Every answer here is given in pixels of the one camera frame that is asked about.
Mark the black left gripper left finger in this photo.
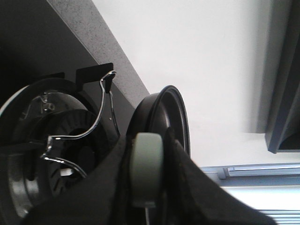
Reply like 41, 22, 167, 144
21, 136, 132, 225

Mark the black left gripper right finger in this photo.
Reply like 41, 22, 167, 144
164, 128, 276, 225

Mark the black frying pan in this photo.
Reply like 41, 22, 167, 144
126, 85, 191, 209

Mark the left black burner head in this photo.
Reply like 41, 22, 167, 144
30, 109, 117, 199

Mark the left black pan support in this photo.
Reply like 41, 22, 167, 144
0, 63, 113, 225

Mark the black glass gas cooktop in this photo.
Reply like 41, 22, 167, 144
0, 0, 132, 225

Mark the grey range hood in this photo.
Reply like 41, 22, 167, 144
246, 0, 300, 154

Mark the grey speckled stone countertop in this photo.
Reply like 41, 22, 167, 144
48, 0, 149, 108

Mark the chrome wire pan reducer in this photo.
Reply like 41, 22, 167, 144
40, 70, 120, 178

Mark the window frame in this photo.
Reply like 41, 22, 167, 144
201, 163, 300, 225

